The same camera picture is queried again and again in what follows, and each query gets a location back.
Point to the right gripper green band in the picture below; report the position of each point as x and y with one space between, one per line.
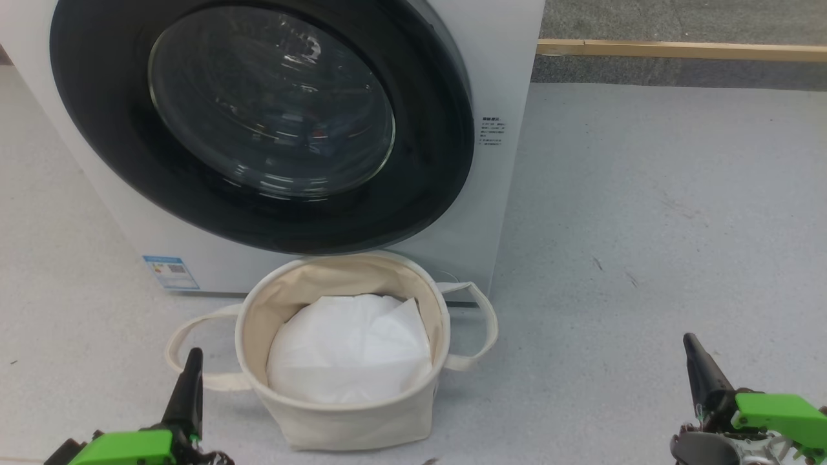
775 413

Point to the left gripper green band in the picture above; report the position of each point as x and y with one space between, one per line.
129 449

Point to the black round glass washer door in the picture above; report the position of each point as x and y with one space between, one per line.
97 97

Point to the cream canvas laundry basket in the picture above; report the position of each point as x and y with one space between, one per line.
355 426

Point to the white front-load washing machine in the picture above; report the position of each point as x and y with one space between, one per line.
510 194

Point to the blue energy label sticker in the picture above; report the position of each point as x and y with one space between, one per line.
171 273

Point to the white liner sheet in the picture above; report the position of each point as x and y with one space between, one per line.
349 349

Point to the small black text sticker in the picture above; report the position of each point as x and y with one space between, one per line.
492 132

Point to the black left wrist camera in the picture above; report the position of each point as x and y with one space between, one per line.
61 453

